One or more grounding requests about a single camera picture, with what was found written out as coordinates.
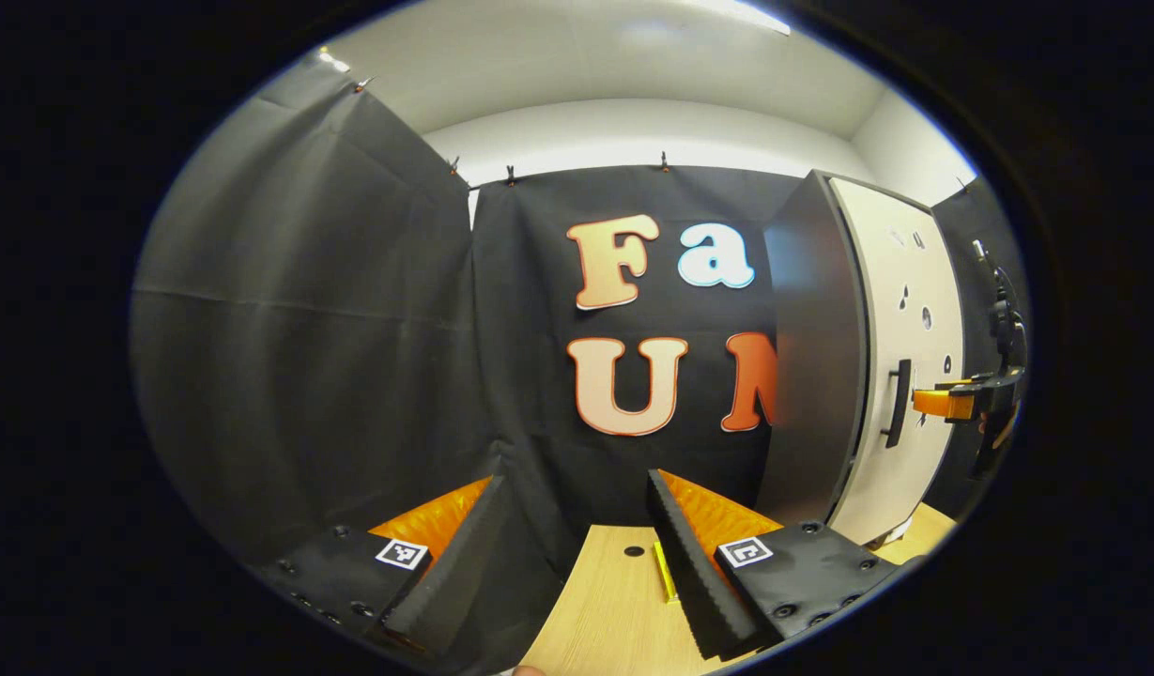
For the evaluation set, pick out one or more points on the black backdrop cloth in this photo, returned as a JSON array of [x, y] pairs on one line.
[[304, 329]]

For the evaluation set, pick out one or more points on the ceiling light panel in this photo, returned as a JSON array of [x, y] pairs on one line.
[[755, 14]]

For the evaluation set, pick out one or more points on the thin yellow strip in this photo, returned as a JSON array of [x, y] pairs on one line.
[[664, 573]]

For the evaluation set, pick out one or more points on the row of backdrop clips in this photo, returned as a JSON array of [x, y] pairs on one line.
[[664, 161]]

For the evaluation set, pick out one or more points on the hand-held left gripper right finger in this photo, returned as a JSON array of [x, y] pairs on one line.
[[689, 573]]

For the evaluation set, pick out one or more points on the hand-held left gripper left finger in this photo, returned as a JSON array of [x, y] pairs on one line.
[[454, 573]]

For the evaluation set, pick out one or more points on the dark grey cabinet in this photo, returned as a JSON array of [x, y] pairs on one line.
[[811, 376]]

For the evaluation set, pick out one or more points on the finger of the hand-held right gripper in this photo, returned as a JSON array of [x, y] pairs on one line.
[[943, 404]]

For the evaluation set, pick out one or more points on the beige cabinet door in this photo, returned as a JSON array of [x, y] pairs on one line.
[[900, 488]]

